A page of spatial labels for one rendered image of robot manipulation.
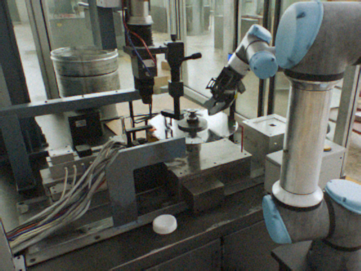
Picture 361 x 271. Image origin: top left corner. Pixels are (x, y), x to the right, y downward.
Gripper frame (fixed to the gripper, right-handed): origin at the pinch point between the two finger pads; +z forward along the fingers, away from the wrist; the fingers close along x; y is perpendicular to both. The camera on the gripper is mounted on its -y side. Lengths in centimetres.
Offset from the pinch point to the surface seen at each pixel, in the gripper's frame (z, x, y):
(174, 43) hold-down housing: -18.8, -12.8, 20.8
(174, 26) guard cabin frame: 15, -91, -63
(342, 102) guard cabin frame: -29.0, 28.6, -23.5
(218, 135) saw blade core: -0.6, 11.4, 7.6
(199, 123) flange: 3.3, 1.5, 5.7
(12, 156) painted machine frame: 39, -25, 51
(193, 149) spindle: 12.8, 5.4, 6.0
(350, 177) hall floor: 48, 42, -180
